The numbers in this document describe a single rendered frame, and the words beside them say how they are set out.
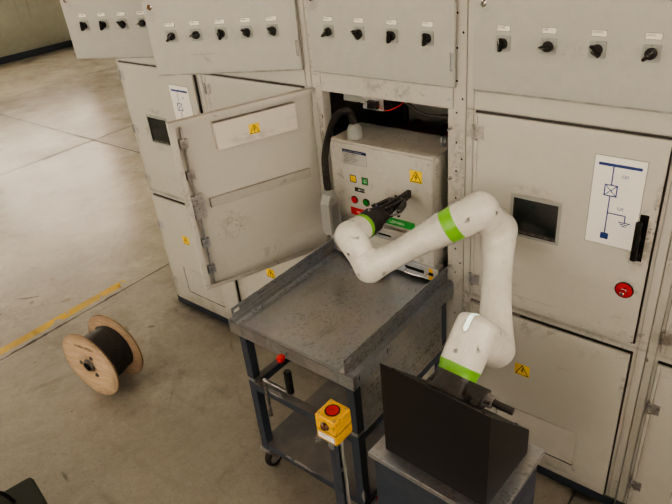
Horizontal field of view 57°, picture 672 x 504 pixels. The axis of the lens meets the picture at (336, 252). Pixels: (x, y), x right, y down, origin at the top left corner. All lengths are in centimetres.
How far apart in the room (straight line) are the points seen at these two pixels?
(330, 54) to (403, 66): 33
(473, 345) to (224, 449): 166
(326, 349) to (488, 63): 111
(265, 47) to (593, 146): 131
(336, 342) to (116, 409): 163
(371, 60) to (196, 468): 198
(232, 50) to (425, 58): 84
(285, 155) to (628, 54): 136
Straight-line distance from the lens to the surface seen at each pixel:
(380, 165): 245
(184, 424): 335
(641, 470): 272
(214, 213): 260
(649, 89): 197
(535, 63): 206
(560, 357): 250
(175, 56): 277
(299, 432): 292
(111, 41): 331
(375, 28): 232
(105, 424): 352
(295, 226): 278
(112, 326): 357
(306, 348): 227
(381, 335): 225
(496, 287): 206
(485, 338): 186
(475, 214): 198
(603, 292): 228
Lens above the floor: 227
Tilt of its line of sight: 30 degrees down
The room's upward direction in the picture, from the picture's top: 6 degrees counter-clockwise
